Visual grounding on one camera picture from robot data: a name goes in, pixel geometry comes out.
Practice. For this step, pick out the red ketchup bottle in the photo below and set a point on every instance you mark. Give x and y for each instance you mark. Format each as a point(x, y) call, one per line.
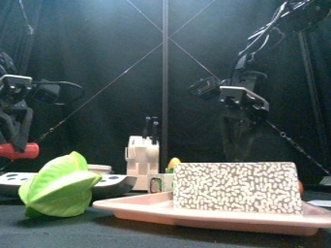
point(17, 151)

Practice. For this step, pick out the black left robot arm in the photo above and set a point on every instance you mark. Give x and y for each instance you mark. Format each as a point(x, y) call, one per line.
point(5, 64)

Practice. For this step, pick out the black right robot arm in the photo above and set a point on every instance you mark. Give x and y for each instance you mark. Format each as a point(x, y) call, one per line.
point(297, 14)

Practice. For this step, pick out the yellow toy fruit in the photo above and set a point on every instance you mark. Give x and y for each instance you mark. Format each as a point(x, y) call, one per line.
point(173, 162)

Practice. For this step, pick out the grey white patterned box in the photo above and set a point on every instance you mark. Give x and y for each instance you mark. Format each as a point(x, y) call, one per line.
point(236, 186)

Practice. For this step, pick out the orange toy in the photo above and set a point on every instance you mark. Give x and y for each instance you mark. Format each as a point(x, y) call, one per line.
point(300, 187)

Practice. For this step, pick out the green toy star fruit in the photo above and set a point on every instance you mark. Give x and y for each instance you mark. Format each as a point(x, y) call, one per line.
point(60, 190)

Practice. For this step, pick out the white knife block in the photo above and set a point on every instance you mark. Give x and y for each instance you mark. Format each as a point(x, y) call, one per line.
point(141, 161)

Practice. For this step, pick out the white paper sheet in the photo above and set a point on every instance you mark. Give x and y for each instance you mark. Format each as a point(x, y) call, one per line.
point(319, 203)

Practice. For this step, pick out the pink tray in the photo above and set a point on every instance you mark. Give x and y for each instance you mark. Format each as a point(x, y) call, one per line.
point(145, 206)

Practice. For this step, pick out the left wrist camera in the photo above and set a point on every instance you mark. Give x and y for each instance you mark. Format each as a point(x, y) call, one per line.
point(47, 92)

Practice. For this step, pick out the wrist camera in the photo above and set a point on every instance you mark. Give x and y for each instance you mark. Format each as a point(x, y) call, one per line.
point(205, 87)
point(47, 92)

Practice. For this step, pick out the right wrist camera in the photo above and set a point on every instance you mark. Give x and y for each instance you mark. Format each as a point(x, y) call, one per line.
point(205, 87)

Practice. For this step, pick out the vertical metal frame pole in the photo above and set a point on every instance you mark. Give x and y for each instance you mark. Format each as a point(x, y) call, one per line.
point(164, 80)

